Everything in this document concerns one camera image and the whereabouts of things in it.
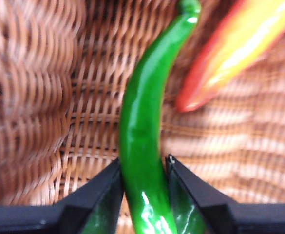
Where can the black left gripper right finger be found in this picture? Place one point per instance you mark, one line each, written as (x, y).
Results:
(230, 217)

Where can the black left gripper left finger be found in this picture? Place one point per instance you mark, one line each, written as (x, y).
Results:
(59, 219)

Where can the green chili pepper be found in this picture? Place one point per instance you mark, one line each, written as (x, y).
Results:
(142, 122)

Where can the brown wicker basket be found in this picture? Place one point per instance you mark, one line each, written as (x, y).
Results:
(35, 97)

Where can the orange toy carrot green leaves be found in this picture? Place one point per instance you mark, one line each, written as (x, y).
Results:
(230, 53)

